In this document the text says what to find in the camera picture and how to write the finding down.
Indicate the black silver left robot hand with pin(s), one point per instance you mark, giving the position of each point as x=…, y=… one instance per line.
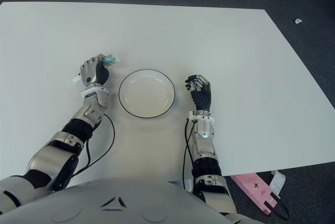
x=90, y=73

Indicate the pink tool on floor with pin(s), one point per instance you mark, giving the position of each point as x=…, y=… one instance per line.
x=251, y=187

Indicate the small white floor object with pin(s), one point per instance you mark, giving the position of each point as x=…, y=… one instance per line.
x=297, y=21

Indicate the green white toothpaste tube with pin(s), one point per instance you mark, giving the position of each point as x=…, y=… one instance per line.
x=111, y=59

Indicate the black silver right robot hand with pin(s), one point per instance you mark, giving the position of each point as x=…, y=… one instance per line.
x=201, y=97

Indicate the white paper strip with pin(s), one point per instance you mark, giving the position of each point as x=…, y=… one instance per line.
x=278, y=182

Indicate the white plate with black rim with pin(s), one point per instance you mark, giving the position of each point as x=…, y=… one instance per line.
x=146, y=94

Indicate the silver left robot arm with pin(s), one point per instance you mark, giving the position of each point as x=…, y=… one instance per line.
x=52, y=156

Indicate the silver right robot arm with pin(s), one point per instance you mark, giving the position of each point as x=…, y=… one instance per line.
x=205, y=145

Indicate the grey robot torso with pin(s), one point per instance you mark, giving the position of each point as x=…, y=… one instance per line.
x=117, y=203

